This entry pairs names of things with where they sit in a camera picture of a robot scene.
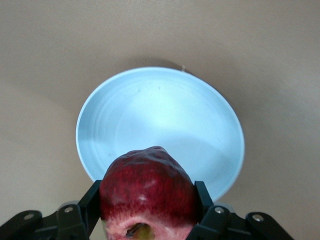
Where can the light blue plate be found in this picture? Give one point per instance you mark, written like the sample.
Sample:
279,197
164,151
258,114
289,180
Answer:
160,112

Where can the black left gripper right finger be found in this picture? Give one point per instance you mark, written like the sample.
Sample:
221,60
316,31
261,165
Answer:
225,222

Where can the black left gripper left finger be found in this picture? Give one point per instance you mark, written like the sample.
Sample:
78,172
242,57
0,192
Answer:
62,220

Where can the red apple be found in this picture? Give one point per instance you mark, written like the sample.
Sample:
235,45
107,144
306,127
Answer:
147,190

